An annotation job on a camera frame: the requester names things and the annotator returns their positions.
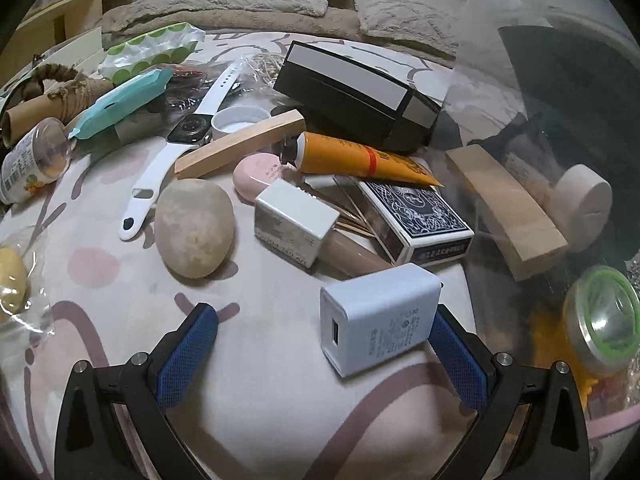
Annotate smooth beige stone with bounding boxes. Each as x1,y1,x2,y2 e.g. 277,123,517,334
154,178,236,279

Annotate black and white box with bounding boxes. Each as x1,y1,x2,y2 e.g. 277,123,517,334
272,40,443,153

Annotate thick wooden block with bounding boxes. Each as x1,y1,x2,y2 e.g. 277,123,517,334
445,144,570,282

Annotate white charger plug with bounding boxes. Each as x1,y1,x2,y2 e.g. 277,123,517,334
320,262,443,378

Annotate black cloth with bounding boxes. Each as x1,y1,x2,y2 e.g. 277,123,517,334
497,25,640,271

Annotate quilted beige duvet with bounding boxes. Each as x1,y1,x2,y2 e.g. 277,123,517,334
120,0,329,26

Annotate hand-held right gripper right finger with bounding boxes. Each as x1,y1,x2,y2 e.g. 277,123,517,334
429,304,591,480

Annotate green dotted packet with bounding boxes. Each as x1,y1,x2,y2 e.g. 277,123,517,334
97,22,206,86

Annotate bag of fairy lights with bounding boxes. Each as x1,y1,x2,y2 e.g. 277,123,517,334
240,50,291,91

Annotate teal wet wipes pack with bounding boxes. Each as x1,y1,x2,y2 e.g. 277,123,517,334
67,68,174,141

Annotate brown hair tie in bag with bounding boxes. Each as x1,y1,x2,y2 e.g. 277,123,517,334
165,62,208,111

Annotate long wooden shelf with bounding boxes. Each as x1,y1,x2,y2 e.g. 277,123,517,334
7,0,151,56

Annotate scattered wooden toothpicks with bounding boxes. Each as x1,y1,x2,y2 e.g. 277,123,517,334
332,180,401,266

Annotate small pink case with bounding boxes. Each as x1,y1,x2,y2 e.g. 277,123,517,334
232,152,291,206

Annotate brown rope-wrapped roll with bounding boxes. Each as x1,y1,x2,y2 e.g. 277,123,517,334
0,62,108,148

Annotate clear plastic container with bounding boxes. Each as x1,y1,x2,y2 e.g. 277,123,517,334
440,0,640,461

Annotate white smart watch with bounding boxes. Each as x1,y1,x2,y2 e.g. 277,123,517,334
118,57,248,241

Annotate slim wooden block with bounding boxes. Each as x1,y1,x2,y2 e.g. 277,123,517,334
174,109,307,180

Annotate quilted beige pillow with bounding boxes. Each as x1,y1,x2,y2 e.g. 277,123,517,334
352,0,468,56

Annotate dark patterned card box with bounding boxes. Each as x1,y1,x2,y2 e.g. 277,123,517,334
356,177,475,267

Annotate beige wooden cylinder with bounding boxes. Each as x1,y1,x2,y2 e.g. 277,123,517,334
552,163,613,253

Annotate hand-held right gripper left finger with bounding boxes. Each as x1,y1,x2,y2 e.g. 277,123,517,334
54,302,219,480

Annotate white square adapter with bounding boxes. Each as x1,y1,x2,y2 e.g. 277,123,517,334
254,180,396,278

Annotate yellow soap in bag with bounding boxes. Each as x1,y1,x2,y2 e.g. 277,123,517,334
0,247,31,313

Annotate yellow bottle with green lid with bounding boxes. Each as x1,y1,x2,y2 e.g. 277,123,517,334
532,265,640,406

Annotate orange tube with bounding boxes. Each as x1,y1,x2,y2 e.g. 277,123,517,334
281,131,443,188

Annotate round pink mirror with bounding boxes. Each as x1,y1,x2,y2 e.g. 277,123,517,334
585,395,640,456

